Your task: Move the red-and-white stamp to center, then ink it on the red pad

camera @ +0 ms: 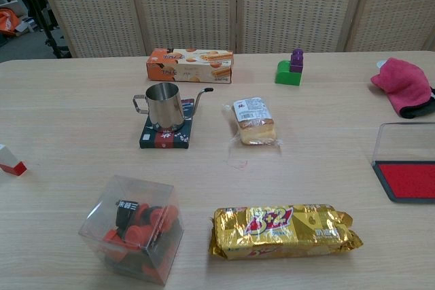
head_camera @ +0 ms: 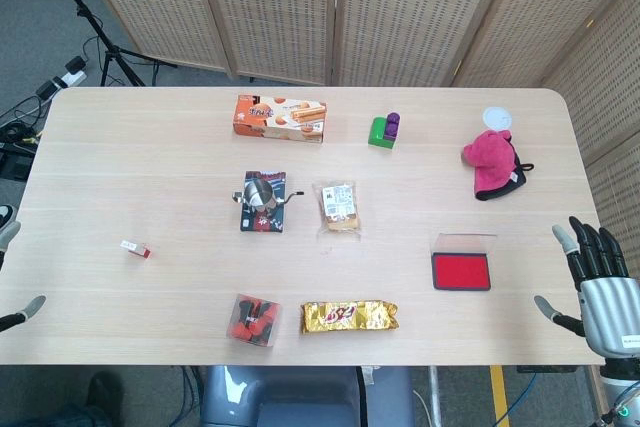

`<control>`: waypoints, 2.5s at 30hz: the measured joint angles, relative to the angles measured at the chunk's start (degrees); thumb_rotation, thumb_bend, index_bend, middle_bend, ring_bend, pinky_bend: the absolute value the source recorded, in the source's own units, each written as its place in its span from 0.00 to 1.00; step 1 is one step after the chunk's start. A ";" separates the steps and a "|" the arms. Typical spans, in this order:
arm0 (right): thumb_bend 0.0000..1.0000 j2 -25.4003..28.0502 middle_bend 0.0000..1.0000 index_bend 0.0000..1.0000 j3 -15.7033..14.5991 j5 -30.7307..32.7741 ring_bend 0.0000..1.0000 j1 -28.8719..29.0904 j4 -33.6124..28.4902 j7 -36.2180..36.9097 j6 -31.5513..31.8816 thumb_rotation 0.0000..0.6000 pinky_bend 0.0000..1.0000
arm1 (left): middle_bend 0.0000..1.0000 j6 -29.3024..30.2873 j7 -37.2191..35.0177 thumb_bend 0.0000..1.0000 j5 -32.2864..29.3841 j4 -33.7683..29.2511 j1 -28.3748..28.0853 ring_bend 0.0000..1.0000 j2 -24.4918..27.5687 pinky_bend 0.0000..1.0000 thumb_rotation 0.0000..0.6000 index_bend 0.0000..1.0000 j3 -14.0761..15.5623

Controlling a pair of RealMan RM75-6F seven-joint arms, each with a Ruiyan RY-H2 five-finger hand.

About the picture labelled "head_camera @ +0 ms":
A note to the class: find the black tripod stand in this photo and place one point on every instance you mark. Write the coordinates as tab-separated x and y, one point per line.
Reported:
82	11

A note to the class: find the white round disc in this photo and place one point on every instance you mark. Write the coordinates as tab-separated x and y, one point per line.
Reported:
496	116

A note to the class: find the dark patterned box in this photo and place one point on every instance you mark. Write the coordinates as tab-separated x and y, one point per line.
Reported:
262	222

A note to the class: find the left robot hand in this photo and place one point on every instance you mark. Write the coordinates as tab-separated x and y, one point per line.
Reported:
30	306

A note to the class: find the gold biscuit packet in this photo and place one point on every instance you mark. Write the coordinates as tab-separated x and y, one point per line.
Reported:
350	317

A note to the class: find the red ink pad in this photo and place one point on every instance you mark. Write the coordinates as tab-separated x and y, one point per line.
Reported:
461	271

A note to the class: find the pink cloth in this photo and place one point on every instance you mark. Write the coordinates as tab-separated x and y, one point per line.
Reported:
492	162

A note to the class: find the clear box of orange parts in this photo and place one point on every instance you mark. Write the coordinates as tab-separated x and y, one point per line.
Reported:
254	319

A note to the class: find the small red white block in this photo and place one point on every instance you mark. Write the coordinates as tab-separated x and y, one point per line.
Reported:
136	249

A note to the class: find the steel gooseneck pitcher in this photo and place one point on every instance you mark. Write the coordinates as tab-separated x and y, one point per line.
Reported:
256	197

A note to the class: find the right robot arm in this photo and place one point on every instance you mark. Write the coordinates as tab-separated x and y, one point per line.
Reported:
620	389

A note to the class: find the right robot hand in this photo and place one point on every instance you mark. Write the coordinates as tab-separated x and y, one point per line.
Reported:
610	307

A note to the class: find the packaged bread slice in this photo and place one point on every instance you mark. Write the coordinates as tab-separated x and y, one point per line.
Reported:
339	207

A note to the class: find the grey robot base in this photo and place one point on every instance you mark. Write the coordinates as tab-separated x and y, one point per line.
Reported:
300	397

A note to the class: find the white power strip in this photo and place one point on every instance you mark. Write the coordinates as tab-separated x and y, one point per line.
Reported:
70	78

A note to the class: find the woven wooden folding screen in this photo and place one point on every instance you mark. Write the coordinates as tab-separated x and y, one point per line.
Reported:
280	7

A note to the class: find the orange biscuit box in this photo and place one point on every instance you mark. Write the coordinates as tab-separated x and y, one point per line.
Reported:
275	119

